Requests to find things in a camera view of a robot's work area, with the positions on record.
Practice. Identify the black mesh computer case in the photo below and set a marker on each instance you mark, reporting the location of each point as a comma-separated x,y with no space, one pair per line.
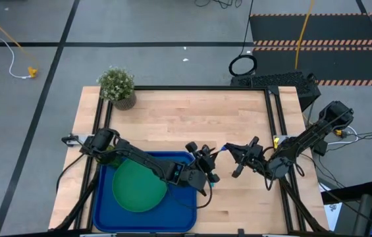
278,79

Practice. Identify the green plastic plate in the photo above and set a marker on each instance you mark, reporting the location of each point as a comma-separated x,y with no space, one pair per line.
136,191

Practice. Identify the yellow tag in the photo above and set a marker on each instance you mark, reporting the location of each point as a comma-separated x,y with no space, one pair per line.
276,143

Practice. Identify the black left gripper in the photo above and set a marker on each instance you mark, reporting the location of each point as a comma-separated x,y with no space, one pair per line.
205,168

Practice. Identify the black hazard-striped floor mat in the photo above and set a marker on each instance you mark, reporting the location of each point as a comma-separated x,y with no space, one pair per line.
337,29

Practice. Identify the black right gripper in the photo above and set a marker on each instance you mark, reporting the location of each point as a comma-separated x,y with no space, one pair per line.
255,156

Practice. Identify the blue plastic tray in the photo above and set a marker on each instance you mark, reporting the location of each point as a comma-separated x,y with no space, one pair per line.
179,217

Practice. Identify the black camera bracket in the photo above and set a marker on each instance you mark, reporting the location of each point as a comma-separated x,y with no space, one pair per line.
241,232

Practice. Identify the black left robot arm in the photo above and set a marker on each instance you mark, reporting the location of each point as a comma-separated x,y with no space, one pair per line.
139,158

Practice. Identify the small potted green plant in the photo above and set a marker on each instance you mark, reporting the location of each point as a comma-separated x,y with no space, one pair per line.
116,85

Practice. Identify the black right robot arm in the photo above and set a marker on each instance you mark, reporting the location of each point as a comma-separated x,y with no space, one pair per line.
307,135

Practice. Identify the white paper sheet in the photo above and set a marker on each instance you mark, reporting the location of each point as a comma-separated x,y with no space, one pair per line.
332,210

